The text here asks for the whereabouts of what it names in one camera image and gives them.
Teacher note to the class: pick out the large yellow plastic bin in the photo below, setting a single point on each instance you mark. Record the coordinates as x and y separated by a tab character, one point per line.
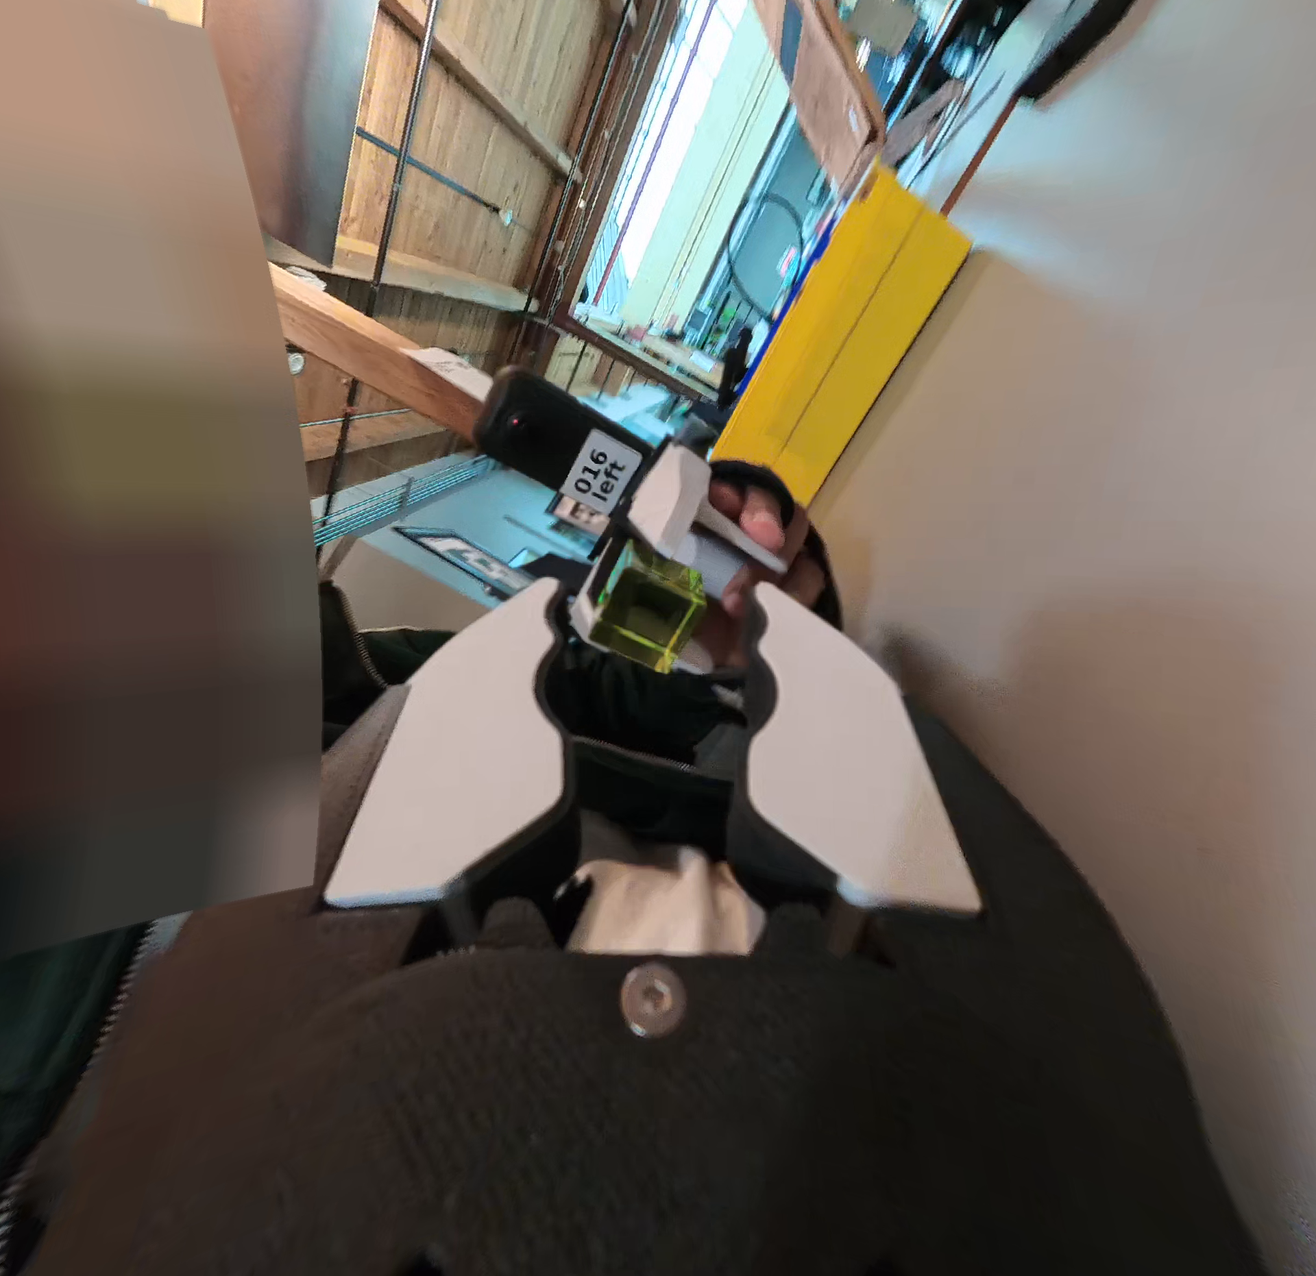
844	350

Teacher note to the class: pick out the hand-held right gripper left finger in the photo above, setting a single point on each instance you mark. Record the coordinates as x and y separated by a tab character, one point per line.
463	762

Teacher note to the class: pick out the brown wooden board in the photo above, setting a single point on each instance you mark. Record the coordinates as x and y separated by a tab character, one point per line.
822	83

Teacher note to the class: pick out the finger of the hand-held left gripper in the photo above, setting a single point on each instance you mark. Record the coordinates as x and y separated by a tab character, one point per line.
669	500
596	597

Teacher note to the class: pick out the wooden post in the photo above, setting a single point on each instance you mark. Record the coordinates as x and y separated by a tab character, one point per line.
370	341

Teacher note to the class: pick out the large window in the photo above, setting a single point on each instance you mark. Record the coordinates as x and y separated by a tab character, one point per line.
678	145

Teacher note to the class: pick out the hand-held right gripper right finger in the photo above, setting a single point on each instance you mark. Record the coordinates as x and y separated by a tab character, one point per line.
854	781

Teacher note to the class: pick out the framed black-white marker poster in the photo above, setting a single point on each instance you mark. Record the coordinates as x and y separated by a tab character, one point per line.
463	560

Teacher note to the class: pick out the green transparent cube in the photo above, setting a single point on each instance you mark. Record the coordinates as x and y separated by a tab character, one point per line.
648	618

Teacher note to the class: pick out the silver metal duct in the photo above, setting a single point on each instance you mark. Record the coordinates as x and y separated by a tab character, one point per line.
298	93

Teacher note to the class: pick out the person's left hand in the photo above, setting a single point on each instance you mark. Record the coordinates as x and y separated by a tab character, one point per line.
763	522

